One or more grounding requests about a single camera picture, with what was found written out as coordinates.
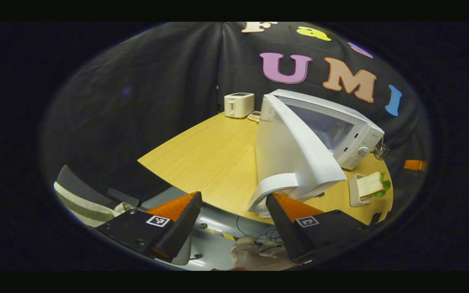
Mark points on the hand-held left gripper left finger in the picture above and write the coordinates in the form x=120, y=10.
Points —
x=181, y=230

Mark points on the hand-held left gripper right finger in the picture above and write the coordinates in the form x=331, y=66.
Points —
x=283, y=230

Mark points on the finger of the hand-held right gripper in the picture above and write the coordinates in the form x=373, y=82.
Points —
x=413, y=165

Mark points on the sandwich with green lettuce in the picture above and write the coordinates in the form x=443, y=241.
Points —
x=369, y=185

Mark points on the white microwave oven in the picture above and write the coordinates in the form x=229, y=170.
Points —
x=283, y=154

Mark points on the glass jar with stick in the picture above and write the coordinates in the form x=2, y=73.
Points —
x=380, y=151

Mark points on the person's leg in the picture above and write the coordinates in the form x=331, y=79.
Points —
x=259, y=258

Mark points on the white plastic tray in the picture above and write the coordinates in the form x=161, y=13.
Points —
x=353, y=191

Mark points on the striped cloth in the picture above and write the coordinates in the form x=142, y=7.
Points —
x=84, y=209

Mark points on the small cream dish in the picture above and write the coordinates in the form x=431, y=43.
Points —
x=254, y=116

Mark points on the cream toaster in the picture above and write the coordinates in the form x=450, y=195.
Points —
x=238, y=105

